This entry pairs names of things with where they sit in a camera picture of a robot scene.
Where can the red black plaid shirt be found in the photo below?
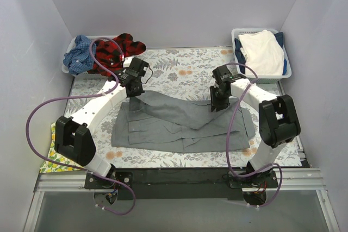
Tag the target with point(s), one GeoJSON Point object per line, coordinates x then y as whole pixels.
{"type": "Point", "coordinates": [109, 53]}

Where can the white folded shirt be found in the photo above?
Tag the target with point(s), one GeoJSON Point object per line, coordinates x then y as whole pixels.
{"type": "Point", "coordinates": [262, 52]}

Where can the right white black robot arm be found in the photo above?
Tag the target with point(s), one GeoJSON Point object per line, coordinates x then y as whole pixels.
{"type": "Point", "coordinates": [278, 120]}

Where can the aluminium frame rail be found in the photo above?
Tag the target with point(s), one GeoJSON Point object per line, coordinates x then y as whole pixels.
{"type": "Point", "coordinates": [294, 179]}

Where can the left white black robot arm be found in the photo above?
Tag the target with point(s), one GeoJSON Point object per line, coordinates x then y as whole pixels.
{"type": "Point", "coordinates": [73, 135]}

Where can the grey long sleeve shirt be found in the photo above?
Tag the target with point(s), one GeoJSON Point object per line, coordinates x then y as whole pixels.
{"type": "Point", "coordinates": [154, 121]}

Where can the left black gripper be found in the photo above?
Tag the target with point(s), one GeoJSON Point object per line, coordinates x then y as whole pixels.
{"type": "Point", "coordinates": [135, 89]}

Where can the right white plastic basket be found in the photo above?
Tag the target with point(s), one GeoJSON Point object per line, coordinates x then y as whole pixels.
{"type": "Point", "coordinates": [263, 78]}

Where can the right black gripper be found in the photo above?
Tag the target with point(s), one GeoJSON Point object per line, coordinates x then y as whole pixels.
{"type": "Point", "coordinates": [217, 101]}

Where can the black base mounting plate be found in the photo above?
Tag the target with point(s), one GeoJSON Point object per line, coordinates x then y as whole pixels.
{"type": "Point", "coordinates": [179, 183]}

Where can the blue checked shirt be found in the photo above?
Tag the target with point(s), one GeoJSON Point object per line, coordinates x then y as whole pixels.
{"type": "Point", "coordinates": [79, 60]}

